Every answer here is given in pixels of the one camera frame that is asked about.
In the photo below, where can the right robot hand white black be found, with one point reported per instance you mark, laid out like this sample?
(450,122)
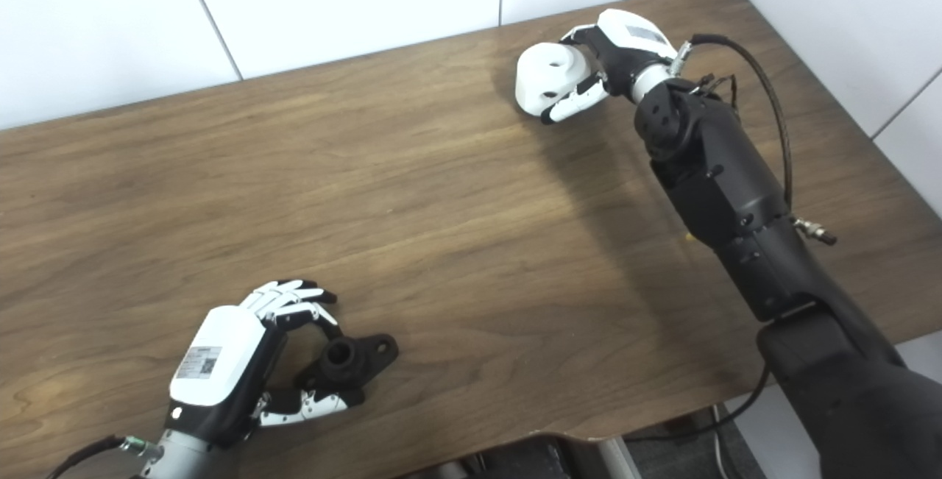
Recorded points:
(625,45)

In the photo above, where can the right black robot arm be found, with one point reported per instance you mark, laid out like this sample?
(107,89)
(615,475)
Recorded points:
(736,192)

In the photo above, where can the black plastic holder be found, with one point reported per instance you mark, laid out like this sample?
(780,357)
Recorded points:
(353,357)

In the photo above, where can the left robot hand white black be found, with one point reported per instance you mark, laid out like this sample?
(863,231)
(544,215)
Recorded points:
(217,361)

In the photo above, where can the dark robot torso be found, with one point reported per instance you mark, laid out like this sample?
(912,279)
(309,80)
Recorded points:
(515,460)

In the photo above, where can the round white plastic piece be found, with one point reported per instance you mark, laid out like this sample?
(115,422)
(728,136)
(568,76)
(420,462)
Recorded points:
(548,74)

